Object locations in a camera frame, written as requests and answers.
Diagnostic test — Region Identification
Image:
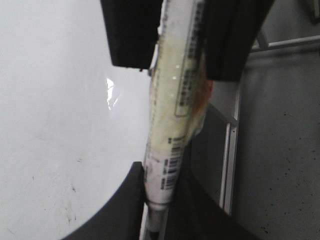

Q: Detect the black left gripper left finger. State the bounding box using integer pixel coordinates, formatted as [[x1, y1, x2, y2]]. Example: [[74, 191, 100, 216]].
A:
[[100, 0, 163, 70]]

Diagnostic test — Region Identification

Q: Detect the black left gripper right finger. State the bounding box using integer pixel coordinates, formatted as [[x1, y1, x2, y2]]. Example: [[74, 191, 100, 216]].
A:
[[204, 0, 274, 82]]

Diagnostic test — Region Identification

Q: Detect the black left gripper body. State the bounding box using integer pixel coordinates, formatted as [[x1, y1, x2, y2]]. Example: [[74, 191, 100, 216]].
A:
[[61, 161, 261, 240]]

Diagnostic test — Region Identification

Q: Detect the white black-tip marker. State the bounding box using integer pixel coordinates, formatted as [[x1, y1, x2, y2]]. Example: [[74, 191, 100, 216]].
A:
[[143, 0, 208, 240]]

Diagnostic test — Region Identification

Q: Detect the white whiteboard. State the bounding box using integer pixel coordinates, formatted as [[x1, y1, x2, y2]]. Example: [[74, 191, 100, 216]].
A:
[[0, 0, 150, 240]]

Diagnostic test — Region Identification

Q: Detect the grey metal stand frame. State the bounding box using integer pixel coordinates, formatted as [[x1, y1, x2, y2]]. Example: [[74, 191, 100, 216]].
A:
[[174, 0, 320, 240]]

